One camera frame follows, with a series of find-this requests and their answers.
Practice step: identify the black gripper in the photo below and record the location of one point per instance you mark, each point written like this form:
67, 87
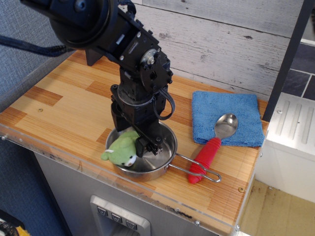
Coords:
142, 115

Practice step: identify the green plush frog toy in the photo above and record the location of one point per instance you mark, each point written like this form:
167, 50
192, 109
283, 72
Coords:
123, 150

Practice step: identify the stainless steel pot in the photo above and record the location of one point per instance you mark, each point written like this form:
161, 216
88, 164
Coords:
151, 166

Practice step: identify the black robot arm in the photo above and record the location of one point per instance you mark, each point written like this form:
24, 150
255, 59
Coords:
102, 27

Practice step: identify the clear acrylic edge guard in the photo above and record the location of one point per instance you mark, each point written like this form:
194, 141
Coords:
227, 197

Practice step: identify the blue folded cloth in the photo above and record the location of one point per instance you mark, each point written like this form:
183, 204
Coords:
208, 107

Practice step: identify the silver control panel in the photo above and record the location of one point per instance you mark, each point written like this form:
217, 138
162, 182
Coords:
113, 220

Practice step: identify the grey toy dishwasher front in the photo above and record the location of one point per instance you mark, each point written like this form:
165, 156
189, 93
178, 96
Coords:
169, 203

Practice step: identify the white ridged cabinet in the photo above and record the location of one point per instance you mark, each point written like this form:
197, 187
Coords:
287, 156

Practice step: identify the red handled metal spoon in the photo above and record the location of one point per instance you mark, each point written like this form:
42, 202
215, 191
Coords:
225, 126

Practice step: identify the left dark frame post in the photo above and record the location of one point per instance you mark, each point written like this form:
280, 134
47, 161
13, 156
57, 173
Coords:
92, 56

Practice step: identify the dark frame post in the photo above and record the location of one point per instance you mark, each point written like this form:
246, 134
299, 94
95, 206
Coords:
293, 45
92, 56

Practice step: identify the right dark frame post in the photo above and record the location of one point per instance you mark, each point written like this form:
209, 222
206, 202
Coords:
293, 45

